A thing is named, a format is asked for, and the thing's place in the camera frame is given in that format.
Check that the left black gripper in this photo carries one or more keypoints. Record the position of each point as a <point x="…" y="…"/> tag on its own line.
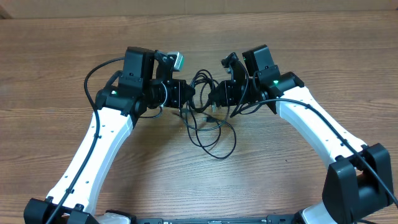
<point x="179" y="99"/>

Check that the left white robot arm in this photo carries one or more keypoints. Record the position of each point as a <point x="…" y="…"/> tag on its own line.
<point x="145" y="82"/>

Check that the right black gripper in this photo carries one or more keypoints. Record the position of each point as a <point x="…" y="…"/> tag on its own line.
<point x="226" y="87"/>

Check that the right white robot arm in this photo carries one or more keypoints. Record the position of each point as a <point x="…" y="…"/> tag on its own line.
<point x="359" y="176"/>

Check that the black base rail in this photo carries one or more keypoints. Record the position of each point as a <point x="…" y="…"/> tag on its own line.
<point x="214" y="220"/>

